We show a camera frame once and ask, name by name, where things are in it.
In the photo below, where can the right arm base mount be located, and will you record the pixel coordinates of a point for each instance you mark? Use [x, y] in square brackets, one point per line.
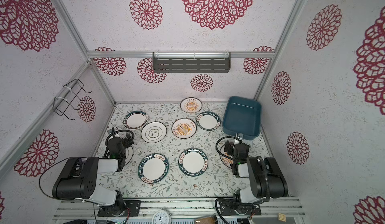
[232, 208]

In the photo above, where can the white plate clover motif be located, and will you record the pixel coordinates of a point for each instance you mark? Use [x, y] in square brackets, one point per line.
[128, 155]
[153, 132]

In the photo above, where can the teal plastic bin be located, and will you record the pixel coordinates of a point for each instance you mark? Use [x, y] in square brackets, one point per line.
[242, 116]

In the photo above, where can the brown box front edge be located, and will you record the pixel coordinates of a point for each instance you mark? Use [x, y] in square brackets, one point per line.
[212, 219]

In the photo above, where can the grey wall shelf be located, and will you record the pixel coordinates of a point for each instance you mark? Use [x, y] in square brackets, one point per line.
[191, 64]

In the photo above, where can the green red rim plate left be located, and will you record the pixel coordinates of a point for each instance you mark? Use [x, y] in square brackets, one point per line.
[135, 119]

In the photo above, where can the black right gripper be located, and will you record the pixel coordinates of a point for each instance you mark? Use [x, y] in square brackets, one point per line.
[230, 147]

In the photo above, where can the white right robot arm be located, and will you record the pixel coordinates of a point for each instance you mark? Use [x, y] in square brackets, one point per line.
[266, 180]

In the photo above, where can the white plate clover motif front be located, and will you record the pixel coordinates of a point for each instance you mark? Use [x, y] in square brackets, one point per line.
[128, 155]

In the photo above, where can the white round clock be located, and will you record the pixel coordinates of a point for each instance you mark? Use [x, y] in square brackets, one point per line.
[161, 217]

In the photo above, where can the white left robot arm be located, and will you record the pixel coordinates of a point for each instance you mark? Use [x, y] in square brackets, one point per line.
[78, 178]

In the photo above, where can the black wire wall rack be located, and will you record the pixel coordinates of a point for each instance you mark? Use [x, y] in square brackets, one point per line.
[65, 101]

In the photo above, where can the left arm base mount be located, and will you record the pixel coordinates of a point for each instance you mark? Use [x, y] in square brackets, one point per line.
[121, 209]

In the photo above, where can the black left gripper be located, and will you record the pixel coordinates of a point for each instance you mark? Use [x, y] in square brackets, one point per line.
[127, 140]

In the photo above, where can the orange sunburst plate back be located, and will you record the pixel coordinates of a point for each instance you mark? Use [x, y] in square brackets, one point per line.
[191, 105]

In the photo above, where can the orange sunburst plate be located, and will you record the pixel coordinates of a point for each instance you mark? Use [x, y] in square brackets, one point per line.
[184, 128]
[227, 149]
[191, 105]

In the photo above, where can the white plate clover motif back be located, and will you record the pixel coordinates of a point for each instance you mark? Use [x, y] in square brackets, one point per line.
[153, 132]

